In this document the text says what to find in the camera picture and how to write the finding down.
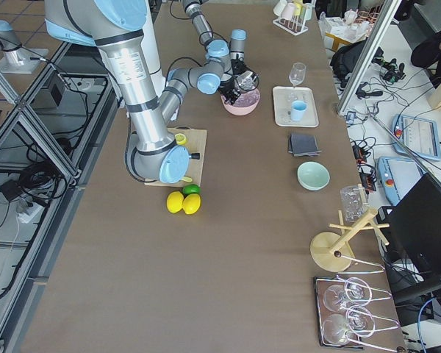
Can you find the half lemon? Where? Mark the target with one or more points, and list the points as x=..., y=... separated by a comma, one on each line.
x=181, y=139

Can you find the metal ice scoop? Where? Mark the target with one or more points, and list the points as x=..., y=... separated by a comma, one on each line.
x=247, y=81

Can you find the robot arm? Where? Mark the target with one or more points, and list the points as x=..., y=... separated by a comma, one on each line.
x=119, y=30
x=213, y=33

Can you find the upside-down wine glass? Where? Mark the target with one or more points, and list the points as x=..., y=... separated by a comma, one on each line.
x=354, y=326
x=346, y=293

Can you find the white wire rack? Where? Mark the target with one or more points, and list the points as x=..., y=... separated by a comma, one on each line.
x=297, y=25

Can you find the cream serving tray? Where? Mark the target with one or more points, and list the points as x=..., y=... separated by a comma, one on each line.
x=282, y=100

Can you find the blue teach pendant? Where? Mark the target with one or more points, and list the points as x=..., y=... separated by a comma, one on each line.
x=398, y=175
x=419, y=135

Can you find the pink bowl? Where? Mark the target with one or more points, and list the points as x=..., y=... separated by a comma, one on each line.
x=237, y=110

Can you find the yellow lemon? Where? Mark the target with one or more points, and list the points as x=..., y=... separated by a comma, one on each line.
x=174, y=201
x=191, y=203

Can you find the black monitor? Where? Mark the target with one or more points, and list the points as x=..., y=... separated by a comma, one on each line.
x=415, y=223

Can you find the pink cup on rack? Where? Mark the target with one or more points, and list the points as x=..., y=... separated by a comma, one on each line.
x=288, y=11

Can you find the clear wine glass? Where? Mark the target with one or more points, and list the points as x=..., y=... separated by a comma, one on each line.
x=297, y=74

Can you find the clear ice cubes pile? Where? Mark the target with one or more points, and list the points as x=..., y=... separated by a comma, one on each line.
x=247, y=99

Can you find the blue cup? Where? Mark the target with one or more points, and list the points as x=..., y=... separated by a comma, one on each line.
x=298, y=110

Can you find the wooden cutting board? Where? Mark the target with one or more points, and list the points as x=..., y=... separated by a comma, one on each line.
x=196, y=143

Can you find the green lime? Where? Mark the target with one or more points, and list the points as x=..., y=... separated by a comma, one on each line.
x=191, y=189

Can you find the grey folded cloth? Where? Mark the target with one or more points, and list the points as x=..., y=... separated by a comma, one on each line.
x=301, y=145

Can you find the wooden cup stand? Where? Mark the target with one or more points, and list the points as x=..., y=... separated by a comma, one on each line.
x=332, y=252

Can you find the black framed tray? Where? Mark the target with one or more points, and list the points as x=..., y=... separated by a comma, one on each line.
x=320, y=284

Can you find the hanging glass mug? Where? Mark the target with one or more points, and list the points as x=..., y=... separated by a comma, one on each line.
x=353, y=205

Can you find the steel muddler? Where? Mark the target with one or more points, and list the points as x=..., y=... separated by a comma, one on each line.
x=194, y=156

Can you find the green bowl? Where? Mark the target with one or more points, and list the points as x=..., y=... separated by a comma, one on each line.
x=313, y=176

